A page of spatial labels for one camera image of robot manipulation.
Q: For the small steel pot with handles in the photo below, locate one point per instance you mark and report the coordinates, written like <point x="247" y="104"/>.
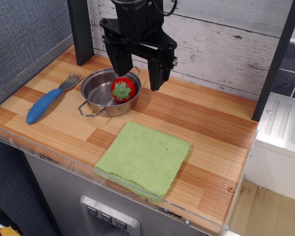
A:
<point x="96" y="90"/>

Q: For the black right vertical post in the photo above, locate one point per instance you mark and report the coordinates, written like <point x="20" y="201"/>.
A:
<point x="276" y="62"/>

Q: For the white ridged appliance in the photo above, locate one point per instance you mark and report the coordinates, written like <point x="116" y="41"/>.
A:
<point x="271" y="163"/>

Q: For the fork with blue handle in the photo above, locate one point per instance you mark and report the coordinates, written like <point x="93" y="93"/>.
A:
<point x="41" y="105"/>

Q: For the green knitted cloth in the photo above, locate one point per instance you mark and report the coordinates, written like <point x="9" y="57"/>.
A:
<point x="143" y="160"/>

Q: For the clear acrylic table edge guard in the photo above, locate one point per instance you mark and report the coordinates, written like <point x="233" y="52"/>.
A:
<point x="64" y="180"/>

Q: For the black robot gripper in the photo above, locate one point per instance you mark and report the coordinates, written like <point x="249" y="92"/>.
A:
<point x="137" y="30"/>

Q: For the yellow object bottom left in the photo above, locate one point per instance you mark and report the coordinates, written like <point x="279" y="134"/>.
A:
<point x="8" y="231"/>

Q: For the black left vertical post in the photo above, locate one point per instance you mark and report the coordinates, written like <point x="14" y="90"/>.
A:
<point x="81" y="30"/>

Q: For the silver dispenser button panel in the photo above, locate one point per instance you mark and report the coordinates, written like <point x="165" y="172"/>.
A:
<point x="103" y="220"/>

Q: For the black vertical post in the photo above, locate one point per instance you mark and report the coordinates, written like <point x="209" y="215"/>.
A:
<point x="81" y="30"/>
<point x="276" y="62"/>

